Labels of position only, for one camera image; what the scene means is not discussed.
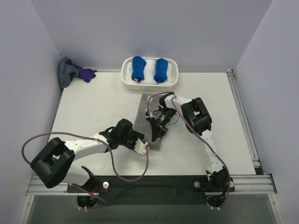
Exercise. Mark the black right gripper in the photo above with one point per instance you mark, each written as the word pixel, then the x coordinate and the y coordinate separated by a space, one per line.
pixel 158 125

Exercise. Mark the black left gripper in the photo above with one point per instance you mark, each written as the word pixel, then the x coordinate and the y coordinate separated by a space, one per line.
pixel 137 137

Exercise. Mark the grey towel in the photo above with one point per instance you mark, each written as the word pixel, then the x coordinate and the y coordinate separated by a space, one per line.
pixel 149 128

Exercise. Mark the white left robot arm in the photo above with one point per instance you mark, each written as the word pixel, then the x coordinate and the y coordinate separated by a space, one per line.
pixel 54 164

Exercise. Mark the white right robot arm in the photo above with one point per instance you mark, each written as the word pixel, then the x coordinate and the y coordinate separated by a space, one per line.
pixel 198 122

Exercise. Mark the white plastic basket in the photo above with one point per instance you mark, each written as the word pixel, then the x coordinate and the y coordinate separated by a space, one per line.
pixel 150 87

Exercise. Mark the right blue rolled towel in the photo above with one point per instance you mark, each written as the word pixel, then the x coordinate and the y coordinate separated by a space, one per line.
pixel 161 67

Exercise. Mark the blue rolled towel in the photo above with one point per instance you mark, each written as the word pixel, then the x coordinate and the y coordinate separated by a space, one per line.
pixel 161 67
pixel 138 65

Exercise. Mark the left blue rolled towel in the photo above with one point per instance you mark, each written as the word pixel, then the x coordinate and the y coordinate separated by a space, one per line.
pixel 138 65

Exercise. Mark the purple cloth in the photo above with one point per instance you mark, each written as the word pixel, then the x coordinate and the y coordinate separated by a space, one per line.
pixel 86 74

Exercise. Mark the blue grey cloth pile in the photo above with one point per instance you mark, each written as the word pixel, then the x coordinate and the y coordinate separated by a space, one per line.
pixel 66 72

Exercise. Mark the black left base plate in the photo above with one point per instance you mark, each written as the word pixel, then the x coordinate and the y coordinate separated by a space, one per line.
pixel 92 185

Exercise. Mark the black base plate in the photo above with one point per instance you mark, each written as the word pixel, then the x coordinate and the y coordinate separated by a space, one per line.
pixel 201 184
pixel 92 185

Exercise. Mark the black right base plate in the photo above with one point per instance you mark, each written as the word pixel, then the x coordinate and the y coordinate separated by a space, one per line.
pixel 201 184

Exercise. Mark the aluminium right side rail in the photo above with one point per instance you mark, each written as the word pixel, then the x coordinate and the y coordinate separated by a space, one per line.
pixel 245 124

